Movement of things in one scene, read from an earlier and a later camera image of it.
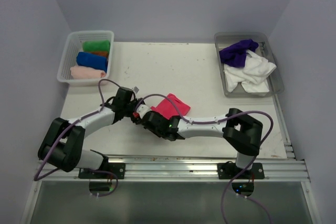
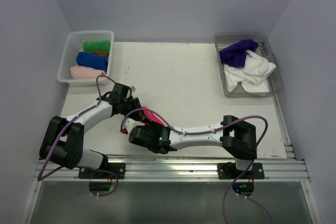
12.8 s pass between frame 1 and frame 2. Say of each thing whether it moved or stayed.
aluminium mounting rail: stayed
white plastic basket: stayed
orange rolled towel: stayed
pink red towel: moved
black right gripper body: moved
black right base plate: stayed
